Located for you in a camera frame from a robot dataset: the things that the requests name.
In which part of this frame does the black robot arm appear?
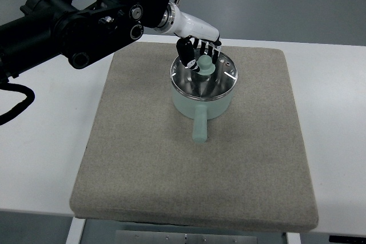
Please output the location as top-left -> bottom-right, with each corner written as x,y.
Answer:
1,0 -> 221,83

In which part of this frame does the mint green saucepan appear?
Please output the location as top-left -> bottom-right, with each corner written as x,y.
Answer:
171,81 -> 236,143

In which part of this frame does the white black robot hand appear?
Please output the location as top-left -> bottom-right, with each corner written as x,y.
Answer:
154,2 -> 222,69

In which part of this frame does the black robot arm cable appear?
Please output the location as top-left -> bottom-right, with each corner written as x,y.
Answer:
0,83 -> 36,126

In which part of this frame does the beige fabric mat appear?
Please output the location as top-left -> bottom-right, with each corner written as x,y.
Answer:
69,42 -> 319,232

